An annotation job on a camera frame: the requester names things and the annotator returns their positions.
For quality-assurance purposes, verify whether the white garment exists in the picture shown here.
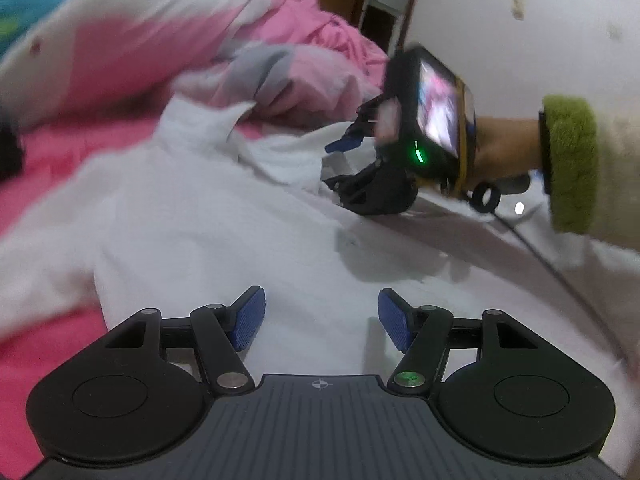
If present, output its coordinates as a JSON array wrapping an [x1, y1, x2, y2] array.
[[1, 99, 639, 376]]

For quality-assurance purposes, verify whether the green fleece sleeve forearm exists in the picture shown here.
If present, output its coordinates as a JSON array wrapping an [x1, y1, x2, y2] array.
[[539, 94, 639, 250]]

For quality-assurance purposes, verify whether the person's right hand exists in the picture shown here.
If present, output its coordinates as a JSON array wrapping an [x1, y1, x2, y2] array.
[[468, 117, 542, 186]]

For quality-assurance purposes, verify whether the pink floral bed sheet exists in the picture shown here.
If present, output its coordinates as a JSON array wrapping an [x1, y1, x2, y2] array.
[[1, 116, 158, 479]]

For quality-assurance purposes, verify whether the black garment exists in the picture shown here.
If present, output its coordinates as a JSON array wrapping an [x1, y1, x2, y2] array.
[[0, 108, 24, 183]]

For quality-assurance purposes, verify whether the pink white blue duvet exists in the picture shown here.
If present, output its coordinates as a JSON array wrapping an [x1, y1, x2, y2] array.
[[1, 0, 387, 128]]

